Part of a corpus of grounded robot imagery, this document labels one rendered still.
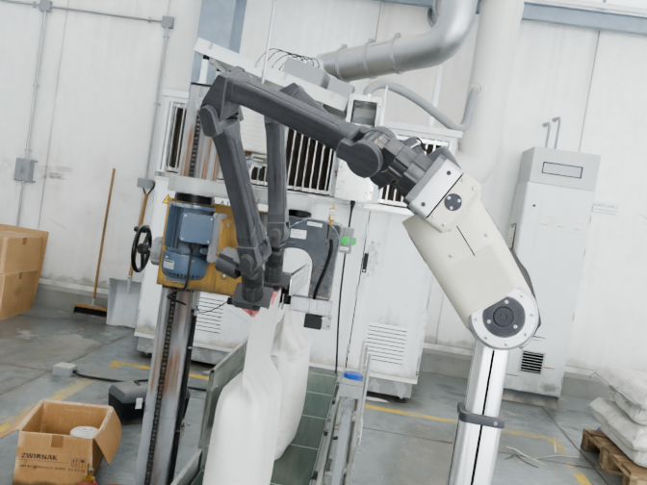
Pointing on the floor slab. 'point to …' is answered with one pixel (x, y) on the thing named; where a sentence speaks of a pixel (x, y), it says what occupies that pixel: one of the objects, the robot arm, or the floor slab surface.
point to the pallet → (612, 458)
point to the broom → (96, 274)
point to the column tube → (206, 159)
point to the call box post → (342, 441)
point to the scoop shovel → (125, 293)
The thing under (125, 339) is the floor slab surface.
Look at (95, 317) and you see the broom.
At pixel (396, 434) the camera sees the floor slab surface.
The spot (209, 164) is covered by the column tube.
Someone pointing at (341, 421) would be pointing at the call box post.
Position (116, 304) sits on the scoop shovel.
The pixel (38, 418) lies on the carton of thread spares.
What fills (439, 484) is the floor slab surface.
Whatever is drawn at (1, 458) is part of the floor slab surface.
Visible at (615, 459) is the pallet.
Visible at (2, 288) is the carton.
